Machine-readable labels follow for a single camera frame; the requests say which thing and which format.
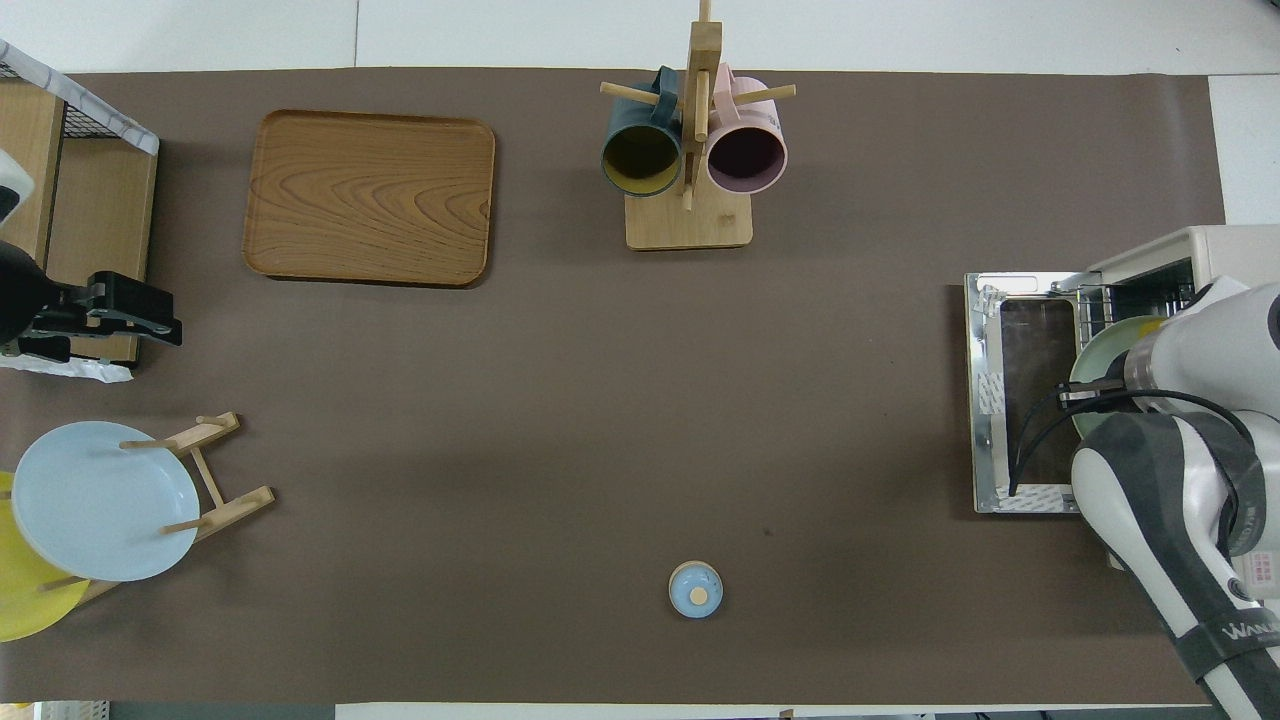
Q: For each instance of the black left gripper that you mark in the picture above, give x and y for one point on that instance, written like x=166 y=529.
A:
x=22 y=295

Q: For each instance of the pale green plate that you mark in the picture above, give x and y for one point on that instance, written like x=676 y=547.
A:
x=1105 y=355

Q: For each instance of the light blue plate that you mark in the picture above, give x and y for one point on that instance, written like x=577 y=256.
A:
x=100 y=500

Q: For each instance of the dark teal mug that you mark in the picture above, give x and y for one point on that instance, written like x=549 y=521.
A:
x=640 y=160

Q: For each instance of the pink mug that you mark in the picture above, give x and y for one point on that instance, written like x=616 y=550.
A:
x=745 y=160

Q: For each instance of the white toaster oven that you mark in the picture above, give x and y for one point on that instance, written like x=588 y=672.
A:
x=1230 y=250

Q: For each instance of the yellow plate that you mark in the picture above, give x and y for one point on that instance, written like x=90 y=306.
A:
x=25 y=610

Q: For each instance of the toaster oven glass door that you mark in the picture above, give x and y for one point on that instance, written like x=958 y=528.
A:
x=1035 y=340

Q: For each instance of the wooden serving tray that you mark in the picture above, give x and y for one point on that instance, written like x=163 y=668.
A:
x=370 y=200

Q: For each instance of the wooden mug tree stand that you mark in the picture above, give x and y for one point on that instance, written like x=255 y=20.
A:
x=690 y=225

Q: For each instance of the brown table mat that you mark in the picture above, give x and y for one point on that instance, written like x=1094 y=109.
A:
x=600 y=400

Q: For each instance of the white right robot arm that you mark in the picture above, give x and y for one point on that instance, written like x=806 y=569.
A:
x=1180 y=480

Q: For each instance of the wooden plate rack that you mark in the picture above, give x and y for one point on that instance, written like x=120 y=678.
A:
x=240 y=508

